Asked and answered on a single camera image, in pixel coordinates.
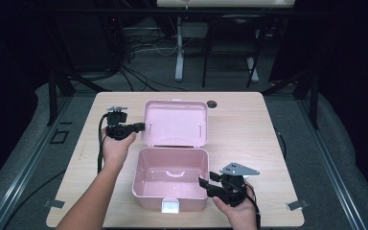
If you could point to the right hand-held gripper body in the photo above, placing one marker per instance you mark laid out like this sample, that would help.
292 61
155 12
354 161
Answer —
233 191

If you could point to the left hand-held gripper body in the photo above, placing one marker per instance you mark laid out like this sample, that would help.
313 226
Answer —
118 129

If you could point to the pink plastic lidded box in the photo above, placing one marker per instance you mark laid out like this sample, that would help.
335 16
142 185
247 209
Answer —
172 127

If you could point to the person's right hand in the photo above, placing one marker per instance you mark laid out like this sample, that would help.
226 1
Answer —
239 214

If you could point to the person's left hand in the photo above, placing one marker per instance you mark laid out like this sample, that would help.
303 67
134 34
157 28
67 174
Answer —
115 153

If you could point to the grey tape strip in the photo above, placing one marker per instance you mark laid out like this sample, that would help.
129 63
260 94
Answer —
54 203
297 204

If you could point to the white desk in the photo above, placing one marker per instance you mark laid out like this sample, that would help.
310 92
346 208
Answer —
179 64

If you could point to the black metal stand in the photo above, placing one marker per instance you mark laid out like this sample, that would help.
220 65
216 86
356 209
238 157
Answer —
315 102
53 96

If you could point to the dark round table grommet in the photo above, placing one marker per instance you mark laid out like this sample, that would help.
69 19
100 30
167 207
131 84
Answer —
211 104

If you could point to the black chair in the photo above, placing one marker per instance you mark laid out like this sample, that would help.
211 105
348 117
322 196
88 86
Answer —
206 64

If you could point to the dark equipment with red light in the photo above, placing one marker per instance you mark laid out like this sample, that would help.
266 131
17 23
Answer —
113 38

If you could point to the aluminium rail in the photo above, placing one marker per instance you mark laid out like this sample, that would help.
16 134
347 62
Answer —
329 166
28 166

